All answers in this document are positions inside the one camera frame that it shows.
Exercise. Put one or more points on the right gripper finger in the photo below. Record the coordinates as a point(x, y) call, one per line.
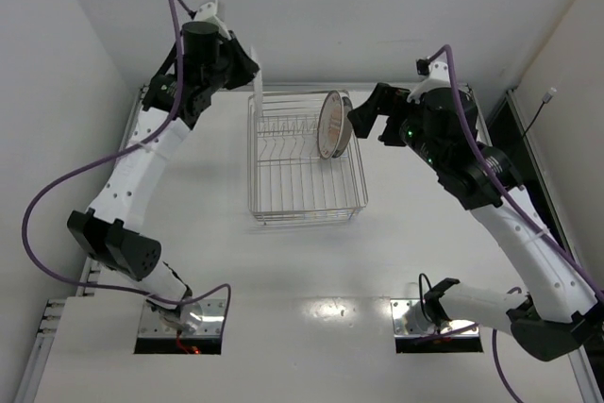
point(382, 101)
point(391, 135)

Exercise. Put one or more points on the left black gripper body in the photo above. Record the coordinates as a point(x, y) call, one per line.
point(241, 65)

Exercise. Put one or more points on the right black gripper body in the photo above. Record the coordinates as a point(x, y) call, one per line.
point(386, 107)

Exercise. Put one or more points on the green rimmed plate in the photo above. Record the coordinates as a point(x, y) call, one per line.
point(346, 129)

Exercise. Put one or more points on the orange sunburst plate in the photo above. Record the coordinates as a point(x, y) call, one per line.
point(329, 124)

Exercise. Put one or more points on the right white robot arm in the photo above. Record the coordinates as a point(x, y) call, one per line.
point(560, 312)

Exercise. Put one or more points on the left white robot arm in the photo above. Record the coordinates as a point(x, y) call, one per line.
point(109, 230)

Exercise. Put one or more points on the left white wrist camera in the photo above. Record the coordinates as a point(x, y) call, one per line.
point(213, 12)

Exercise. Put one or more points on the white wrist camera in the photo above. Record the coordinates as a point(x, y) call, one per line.
point(213, 12)
point(435, 75)

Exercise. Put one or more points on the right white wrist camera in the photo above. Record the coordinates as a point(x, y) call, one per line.
point(435, 75)

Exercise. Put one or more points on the metal wire dish rack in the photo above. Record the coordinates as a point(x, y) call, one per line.
point(289, 183)

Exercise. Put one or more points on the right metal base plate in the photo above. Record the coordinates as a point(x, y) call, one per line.
point(409, 322)

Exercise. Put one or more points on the metal base plate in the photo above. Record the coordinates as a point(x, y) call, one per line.
point(203, 319)
point(409, 322)

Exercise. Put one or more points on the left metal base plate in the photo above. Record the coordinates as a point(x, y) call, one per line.
point(203, 319)

